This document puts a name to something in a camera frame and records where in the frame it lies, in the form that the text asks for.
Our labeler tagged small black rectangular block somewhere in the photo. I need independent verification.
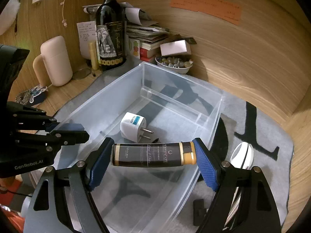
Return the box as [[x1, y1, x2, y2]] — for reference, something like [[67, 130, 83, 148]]
[[193, 199, 207, 226]]

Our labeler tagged white travel plug adapter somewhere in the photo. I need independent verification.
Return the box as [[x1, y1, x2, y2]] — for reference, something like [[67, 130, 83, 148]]
[[120, 112, 153, 143]]

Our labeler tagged clear plastic storage bin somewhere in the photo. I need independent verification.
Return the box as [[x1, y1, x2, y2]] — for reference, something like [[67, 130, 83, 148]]
[[54, 63, 223, 232]]

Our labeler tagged dark brown gold-capped bottle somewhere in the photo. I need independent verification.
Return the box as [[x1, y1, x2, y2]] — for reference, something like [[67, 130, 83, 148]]
[[111, 142, 197, 168]]

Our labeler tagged white handheld thermometer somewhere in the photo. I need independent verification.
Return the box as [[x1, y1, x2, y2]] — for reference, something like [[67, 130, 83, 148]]
[[230, 142, 254, 169]]

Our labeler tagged beige insulated mug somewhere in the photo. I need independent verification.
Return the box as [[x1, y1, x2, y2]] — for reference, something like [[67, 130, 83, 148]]
[[33, 36, 73, 87]]

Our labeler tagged gold lip balm tube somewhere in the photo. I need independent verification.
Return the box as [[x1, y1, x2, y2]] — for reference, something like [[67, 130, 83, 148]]
[[89, 41, 99, 70]]

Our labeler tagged grey mat with black letters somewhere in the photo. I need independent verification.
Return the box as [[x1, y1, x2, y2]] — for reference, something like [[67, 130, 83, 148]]
[[52, 58, 295, 233]]

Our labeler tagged white handwritten note paper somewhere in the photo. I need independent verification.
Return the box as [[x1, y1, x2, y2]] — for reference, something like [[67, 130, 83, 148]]
[[76, 21, 96, 59]]

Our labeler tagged traffic light sticker card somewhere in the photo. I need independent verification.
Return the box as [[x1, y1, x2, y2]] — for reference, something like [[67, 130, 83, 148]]
[[129, 38, 141, 59]]

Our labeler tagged dark wine bottle elephant label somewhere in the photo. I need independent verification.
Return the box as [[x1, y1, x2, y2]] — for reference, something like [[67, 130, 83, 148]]
[[95, 0, 126, 71]]

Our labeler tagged white fluffy pompom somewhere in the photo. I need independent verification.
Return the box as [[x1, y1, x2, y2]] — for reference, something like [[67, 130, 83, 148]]
[[0, 0, 21, 35]]

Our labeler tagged stack of books and papers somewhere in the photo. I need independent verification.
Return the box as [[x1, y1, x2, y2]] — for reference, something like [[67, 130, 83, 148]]
[[82, 2, 171, 64]]

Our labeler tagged bowl of beads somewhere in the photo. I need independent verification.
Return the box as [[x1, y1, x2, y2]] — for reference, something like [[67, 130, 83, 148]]
[[155, 56, 194, 75]]

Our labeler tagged small white cardboard box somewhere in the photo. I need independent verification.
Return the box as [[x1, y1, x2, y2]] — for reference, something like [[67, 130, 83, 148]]
[[160, 40, 191, 56]]

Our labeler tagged orange sticky note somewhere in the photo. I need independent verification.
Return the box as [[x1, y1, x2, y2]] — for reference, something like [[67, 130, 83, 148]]
[[170, 0, 242, 25]]

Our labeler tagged round metal ring lid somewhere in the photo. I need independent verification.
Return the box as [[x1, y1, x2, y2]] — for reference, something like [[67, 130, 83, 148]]
[[72, 67, 91, 80]]

